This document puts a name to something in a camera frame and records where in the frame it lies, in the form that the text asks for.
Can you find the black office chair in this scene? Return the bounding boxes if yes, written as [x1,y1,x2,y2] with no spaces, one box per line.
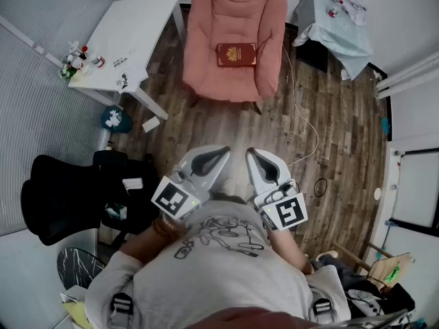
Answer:
[20,149,159,247]

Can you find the white floor cable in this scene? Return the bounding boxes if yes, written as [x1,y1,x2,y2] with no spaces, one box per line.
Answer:
[281,44,320,168]

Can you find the person's grey printed t-shirt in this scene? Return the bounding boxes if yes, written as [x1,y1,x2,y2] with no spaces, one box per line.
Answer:
[84,197,351,329]

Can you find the white folded paper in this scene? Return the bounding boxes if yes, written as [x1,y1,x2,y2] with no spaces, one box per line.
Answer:
[121,178,145,191]

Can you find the light blue tablecloth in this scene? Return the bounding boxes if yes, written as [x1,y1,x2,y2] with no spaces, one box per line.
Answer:
[292,0,375,82]

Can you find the white pipes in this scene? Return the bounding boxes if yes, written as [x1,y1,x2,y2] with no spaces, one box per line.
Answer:
[375,51,439,99]

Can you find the black marble round table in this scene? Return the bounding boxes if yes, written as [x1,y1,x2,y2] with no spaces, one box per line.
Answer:
[56,247,106,291]

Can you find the green tissue packet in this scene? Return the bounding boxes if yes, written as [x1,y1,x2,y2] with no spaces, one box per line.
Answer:
[104,202,128,221]

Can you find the black bag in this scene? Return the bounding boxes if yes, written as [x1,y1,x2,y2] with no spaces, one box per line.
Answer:
[344,275,416,319]

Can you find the wooden easel legs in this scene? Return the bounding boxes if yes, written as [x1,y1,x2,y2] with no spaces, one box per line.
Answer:
[331,241,396,274]

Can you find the red book with gold print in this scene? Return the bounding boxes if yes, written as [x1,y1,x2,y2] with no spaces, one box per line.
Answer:
[215,42,258,69]

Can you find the black elastic ring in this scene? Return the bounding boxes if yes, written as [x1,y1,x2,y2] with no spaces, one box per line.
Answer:
[313,178,329,199]

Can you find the crumpled grey white garment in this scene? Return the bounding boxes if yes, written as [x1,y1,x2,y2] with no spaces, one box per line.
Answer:
[325,0,368,27]

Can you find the brown wrist bands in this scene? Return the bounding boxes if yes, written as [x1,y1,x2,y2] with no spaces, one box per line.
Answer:
[152,217,178,238]

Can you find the pink padded armchair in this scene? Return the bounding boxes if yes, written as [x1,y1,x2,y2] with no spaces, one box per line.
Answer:
[181,0,289,116]

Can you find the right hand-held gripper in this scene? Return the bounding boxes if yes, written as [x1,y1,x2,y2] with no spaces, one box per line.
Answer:
[245,147,307,233]

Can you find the black framed whiteboard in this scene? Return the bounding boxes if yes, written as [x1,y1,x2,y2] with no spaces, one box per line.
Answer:
[388,147,439,230]

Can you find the white paper sheet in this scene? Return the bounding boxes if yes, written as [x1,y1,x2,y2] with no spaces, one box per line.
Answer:
[141,116,161,134]

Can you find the cream slipper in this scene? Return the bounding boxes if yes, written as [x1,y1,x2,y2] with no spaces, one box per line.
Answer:
[315,249,341,263]

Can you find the person's left forearm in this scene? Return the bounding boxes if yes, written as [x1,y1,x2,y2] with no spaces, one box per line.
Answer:
[118,214,189,267]

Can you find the small green plant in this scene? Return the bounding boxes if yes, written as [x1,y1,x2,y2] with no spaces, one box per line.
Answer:
[59,62,79,81]

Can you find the yellow paper sheet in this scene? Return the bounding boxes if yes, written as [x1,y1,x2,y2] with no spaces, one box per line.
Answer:
[60,292,94,329]

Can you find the person's right forearm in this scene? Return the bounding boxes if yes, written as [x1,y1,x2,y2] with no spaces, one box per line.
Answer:
[265,229,315,276]

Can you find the grey strap buckle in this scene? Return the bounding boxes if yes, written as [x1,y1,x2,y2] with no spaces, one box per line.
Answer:
[109,291,135,329]
[313,296,334,326]

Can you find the wooden board with green mark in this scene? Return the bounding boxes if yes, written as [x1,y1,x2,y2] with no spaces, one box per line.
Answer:
[368,252,415,290]

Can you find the white rectangular table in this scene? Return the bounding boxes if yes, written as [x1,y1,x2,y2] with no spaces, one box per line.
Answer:
[67,0,182,121]

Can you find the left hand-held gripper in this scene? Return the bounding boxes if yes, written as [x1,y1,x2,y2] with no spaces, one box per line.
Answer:
[150,145,232,223]

